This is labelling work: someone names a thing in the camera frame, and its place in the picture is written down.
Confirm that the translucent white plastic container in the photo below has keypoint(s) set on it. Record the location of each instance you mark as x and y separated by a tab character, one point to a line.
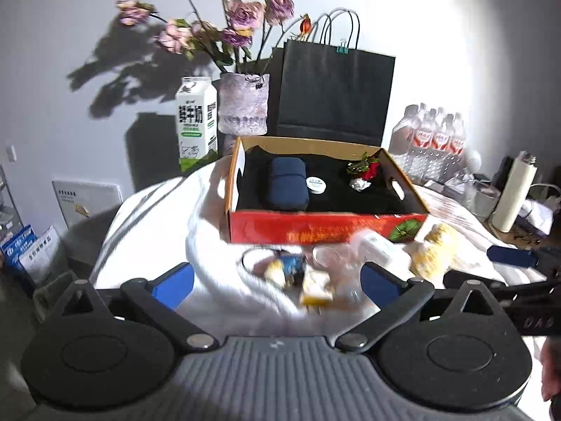
369	245

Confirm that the red artificial rose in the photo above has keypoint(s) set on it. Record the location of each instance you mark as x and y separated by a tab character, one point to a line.
366	168

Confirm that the teal binder clip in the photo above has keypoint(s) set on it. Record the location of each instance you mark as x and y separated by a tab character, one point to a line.
343	47

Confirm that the clear plastic cup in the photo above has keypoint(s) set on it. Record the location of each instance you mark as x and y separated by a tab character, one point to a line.
334	257

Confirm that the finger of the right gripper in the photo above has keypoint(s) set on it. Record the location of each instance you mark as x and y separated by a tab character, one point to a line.
512	256

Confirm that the navy blue pouch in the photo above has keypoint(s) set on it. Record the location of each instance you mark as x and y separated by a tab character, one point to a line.
287	190

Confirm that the person's right hand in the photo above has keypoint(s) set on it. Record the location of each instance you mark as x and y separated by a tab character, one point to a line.
550	358

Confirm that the white thermos bottle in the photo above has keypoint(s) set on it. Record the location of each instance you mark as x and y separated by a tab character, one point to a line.
515	192

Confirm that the black paper shopping bag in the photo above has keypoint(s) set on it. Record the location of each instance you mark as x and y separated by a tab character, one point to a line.
325	95

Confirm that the white green milk carton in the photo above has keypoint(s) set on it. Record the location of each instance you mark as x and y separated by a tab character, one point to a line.
196	120

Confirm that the cream square box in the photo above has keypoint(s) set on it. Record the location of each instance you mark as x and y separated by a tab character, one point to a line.
316	289

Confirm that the red orange cardboard box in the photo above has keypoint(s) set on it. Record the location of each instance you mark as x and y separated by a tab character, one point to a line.
390	206

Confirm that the white board leaning on wall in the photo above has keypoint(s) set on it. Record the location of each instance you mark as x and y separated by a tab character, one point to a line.
80	201

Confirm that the round white lidded tin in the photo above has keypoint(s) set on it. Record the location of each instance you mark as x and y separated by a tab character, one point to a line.
315	185

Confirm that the white fluffy blanket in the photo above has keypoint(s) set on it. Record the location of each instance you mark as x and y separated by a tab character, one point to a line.
183	220

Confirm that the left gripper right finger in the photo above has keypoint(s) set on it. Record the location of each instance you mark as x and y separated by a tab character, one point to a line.
398	301

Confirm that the frosted glass flower vase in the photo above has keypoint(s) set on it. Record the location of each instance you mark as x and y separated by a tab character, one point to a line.
243	104

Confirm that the pack of water bottles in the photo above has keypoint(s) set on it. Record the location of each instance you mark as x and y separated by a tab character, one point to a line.
428	144

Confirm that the silver foil ball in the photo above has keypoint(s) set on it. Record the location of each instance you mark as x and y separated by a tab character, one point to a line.
359	184

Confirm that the blue white boxes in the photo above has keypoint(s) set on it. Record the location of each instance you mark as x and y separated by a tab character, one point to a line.
36	259

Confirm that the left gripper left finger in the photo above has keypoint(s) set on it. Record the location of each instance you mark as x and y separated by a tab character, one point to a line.
155	303

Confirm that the yellow plush toy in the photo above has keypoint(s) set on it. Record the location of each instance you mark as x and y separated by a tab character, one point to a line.
434	257

